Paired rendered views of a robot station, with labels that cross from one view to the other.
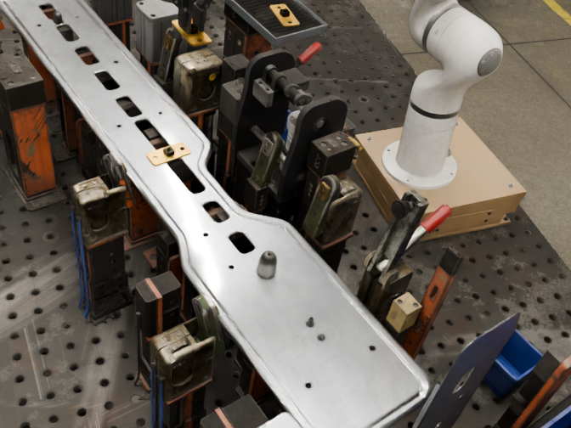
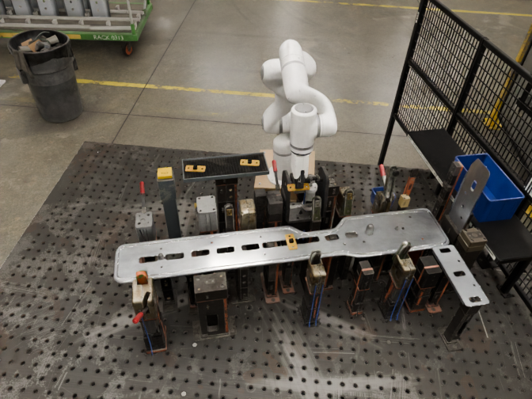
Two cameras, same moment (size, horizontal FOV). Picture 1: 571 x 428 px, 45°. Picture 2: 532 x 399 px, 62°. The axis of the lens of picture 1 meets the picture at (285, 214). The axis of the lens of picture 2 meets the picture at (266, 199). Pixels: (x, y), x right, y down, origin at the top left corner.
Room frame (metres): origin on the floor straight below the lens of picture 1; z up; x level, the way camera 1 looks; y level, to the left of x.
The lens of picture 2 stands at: (0.48, 1.34, 2.39)
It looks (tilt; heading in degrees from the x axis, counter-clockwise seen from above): 44 degrees down; 301
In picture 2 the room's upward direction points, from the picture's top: 2 degrees clockwise
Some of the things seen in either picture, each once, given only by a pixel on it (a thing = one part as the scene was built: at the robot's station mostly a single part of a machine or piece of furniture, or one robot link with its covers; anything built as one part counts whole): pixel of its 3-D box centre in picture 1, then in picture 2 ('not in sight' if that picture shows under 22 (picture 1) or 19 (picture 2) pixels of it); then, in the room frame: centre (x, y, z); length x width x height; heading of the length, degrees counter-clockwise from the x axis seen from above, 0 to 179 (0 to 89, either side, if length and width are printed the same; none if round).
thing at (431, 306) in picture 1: (411, 345); (400, 210); (0.71, -0.26, 0.95); 0.03 x 0.01 x 0.50; 44
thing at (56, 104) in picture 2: not in sight; (51, 77); (4.06, -0.70, 0.36); 0.54 x 0.50 x 0.73; 118
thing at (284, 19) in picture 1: (285, 13); (249, 161); (1.33, 0.08, 1.17); 0.08 x 0.04 x 0.01; 31
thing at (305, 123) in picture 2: not in sight; (304, 124); (1.03, 0.21, 1.55); 0.09 x 0.08 x 0.13; 38
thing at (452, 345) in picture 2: not in sight; (460, 320); (0.30, 0.10, 0.84); 0.11 x 0.06 x 0.29; 134
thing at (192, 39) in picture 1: (191, 29); (298, 186); (1.02, 0.22, 1.28); 0.08 x 0.04 x 0.01; 39
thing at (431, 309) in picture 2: not in sight; (439, 283); (0.42, -0.03, 0.84); 0.11 x 0.06 x 0.29; 134
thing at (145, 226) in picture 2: (114, 36); (150, 247); (1.55, 0.53, 0.88); 0.11 x 0.10 x 0.36; 134
